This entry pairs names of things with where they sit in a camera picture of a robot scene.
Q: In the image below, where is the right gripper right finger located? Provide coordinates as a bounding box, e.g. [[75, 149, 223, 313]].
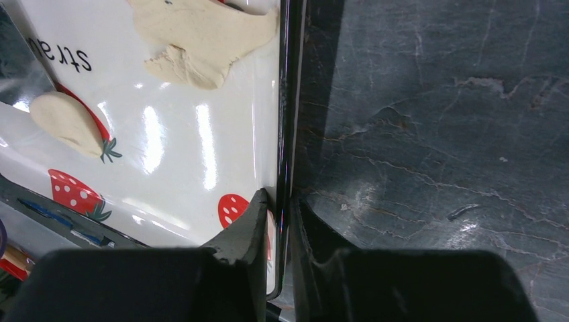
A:
[[289, 197, 354, 321]]

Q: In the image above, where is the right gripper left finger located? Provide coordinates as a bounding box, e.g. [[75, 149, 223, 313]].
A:
[[203, 189, 268, 321]]

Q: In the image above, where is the strawberry pattern tray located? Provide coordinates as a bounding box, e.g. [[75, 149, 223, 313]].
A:
[[1, 1, 303, 299]]

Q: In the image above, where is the torn off dough scrap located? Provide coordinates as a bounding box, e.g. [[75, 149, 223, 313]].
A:
[[130, 1, 279, 90]]

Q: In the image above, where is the white dough piece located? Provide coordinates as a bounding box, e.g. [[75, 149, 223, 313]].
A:
[[30, 91, 103, 158]]

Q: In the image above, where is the orange handled scraper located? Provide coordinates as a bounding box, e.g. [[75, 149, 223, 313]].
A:
[[1, 5, 56, 112]]

